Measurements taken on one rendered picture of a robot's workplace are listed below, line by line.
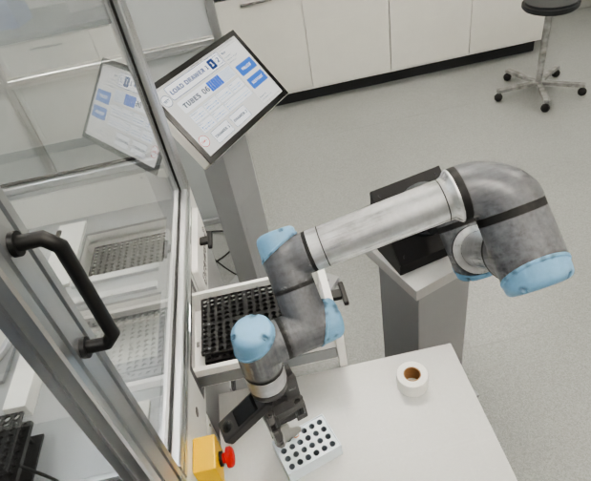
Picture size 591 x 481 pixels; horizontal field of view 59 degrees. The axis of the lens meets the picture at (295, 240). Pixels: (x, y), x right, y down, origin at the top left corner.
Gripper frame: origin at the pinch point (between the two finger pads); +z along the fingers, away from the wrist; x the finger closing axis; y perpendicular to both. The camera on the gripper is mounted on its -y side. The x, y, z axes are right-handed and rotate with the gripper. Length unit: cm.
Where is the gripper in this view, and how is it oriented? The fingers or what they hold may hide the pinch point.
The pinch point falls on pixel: (276, 441)
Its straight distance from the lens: 116.3
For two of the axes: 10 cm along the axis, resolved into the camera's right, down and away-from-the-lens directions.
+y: 8.9, -3.9, 2.5
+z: 1.5, 7.5, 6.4
